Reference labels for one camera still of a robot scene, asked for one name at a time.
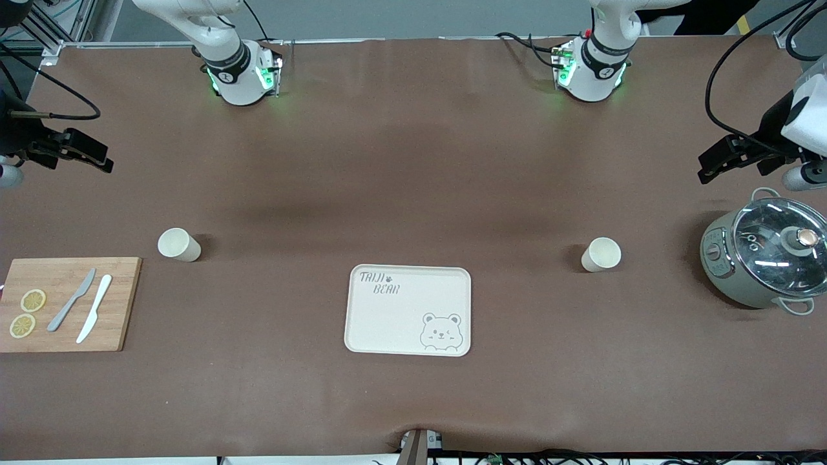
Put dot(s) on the metal table edge clamp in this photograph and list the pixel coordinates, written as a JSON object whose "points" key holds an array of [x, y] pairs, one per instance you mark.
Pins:
{"points": [[417, 449]]}

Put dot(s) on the wooden cutting board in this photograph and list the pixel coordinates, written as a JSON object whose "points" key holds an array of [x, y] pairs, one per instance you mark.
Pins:
{"points": [[123, 310]]}

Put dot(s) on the brown table cover mat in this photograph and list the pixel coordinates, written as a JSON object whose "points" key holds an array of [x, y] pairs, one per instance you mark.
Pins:
{"points": [[413, 161]]}

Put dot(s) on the grey plastic knife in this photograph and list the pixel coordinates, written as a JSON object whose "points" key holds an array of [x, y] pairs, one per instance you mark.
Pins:
{"points": [[68, 307]]}

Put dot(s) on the glass cooker lid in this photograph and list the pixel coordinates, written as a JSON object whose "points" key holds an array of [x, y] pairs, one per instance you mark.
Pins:
{"points": [[769, 239]]}

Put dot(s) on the white IKEA cup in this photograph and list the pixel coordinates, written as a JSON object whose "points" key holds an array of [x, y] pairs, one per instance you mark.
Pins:
{"points": [[601, 255], [177, 245]]}

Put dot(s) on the yellow lemon slice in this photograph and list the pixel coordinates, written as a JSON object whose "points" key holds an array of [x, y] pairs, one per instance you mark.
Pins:
{"points": [[33, 301], [22, 326]]}

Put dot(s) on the cream bear print tray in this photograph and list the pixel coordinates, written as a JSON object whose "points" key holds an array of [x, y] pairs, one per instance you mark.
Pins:
{"points": [[400, 323]]}

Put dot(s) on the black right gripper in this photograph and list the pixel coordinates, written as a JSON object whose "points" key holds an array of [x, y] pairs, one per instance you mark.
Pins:
{"points": [[19, 137]]}

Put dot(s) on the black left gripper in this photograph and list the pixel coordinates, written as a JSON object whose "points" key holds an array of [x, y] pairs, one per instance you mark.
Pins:
{"points": [[770, 139]]}

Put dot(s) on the grey-green electric cooker pot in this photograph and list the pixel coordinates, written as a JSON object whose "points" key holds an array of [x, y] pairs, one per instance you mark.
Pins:
{"points": [[720, 271]]}

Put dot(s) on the white plastic knife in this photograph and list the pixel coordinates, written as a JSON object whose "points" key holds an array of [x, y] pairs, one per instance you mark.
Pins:
{"points": [[95, 307]]}

